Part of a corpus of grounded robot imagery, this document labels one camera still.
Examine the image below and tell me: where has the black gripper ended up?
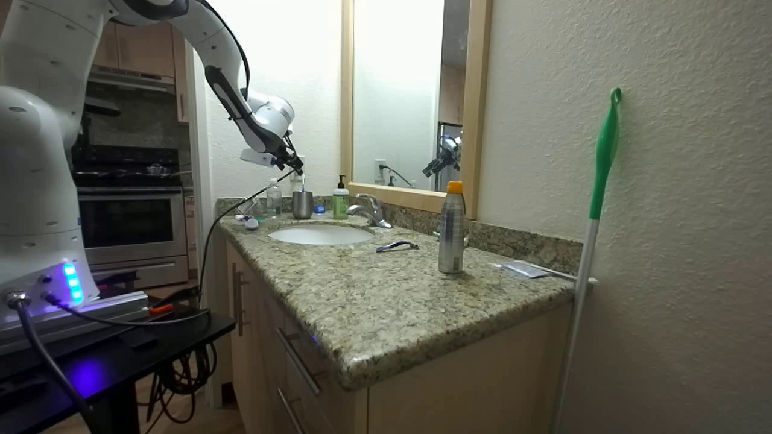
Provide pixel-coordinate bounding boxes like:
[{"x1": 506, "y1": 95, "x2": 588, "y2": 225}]
[{"x1": 257, "y1": 125, "x2": 308, "y2": 177}]

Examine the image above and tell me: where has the clear plastic bottle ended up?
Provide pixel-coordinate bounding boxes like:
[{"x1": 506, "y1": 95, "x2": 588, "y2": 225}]
[{"x1": 271, "y1": 180, "x2": 289, "y2": 223}]

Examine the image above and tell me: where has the stainless steel cup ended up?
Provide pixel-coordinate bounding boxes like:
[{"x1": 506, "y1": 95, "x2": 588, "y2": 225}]
[{"x1": 289, "y1": 188, "x2": 317, "y2": 223}]

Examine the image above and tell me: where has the green soap pump dispenser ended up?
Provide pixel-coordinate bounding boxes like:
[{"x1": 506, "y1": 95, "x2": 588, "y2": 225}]
[{"x1": 330, "y1": 172, "x2": 354, "y2": 223}]

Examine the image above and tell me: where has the white oval sink basin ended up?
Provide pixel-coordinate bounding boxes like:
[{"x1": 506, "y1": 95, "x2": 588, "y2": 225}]
[{"x1": 266, "y1": 223, "x2": 378, "y2": 248}]

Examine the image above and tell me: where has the chrome faucet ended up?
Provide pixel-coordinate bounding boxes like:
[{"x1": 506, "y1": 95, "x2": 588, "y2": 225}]
[{"x1": 348, "y1": 194, "x2": 395, "y2": 232}]

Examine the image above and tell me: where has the silver spray can orange cap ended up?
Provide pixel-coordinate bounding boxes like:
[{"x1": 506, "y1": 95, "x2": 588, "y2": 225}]
[{"x1": 436, "y1": 179, "x2": 467, "y2": 277}]

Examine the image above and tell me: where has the stainless steel oven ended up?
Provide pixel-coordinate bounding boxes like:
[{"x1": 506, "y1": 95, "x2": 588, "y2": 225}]
[{"x1": 70, "y1": 143, "x2": 196, "y2": 294}]

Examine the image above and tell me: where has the black orange clamp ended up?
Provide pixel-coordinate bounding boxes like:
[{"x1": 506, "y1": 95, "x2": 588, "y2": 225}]
[{"x1": 144, "y1": 296, "x2": 185, "y2": 320}]

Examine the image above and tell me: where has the wooden upper kitchen cabinet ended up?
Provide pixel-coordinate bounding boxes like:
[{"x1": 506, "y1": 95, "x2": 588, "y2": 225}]
[{"x1": 93, "y1": 22, "x2": 191, "y2": 83}]

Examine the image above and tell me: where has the flat white packet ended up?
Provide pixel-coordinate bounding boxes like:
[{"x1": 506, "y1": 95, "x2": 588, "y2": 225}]
[{"x1": 490, "y1": 257, "x2": 565, "y2": 282}]

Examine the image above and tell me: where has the black robot table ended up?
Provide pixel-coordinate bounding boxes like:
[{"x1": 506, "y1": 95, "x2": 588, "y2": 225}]
[{"x1": 0, "y1": 305, "x2": 236, "y2": 434}]

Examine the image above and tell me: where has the wooden vanity cabinet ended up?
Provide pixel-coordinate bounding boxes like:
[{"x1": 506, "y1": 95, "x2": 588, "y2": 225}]
[{"x1": 219, "y1": 238, "x2": 576, "y2": 434}]

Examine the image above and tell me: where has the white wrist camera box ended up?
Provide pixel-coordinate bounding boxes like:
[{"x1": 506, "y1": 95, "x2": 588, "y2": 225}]
[{"x1": 239, "y1": 144, "x2": 272, "y2": 168}]

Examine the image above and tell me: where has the black cable on robot arm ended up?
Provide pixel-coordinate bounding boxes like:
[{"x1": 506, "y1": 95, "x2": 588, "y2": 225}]
[{"x1": 196, "y1": 0, "x2": 271, "y2": 141}]

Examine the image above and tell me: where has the long black power cable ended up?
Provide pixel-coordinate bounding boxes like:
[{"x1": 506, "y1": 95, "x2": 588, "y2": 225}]
[{"x1": 192, "y1": 166, "x2": 302, "y2": 305}]

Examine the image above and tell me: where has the wood framed wall mirror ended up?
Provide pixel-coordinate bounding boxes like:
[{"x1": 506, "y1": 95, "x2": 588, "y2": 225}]
[{"x1": 337, "y1": 0, "x2": 495, "y2": 216}]

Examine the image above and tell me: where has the metal drawer handle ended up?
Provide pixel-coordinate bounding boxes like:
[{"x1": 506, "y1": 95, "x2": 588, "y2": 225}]
[
  {"x1": 274, "y1": 386, "x2": 308, "y2": 434},
  {"x1": 274, "y1": 325, "x2": 326, "y2": 399}
]

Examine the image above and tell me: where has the aluminium mounting rail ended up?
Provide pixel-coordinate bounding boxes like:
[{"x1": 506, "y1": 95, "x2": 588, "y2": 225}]
[{"x1": 0, "y1": 290, "x2": 152, "y2": 339}]

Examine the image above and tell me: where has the black cable bundle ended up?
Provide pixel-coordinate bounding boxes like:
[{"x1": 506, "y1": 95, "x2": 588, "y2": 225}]
[{"x1": 143, "y1": 339, "x2": 222, "y2": 430}]

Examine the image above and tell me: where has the green white mop handle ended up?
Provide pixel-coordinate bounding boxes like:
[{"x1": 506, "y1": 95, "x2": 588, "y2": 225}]
[{"x1": 551, "y1": 85, "x2": 628, "y2": 434}]

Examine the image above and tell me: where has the black base cable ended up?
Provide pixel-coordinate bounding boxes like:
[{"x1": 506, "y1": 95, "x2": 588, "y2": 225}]
[{"x1": 5, "y1": 292, "x2": 93, "y2": 420}]

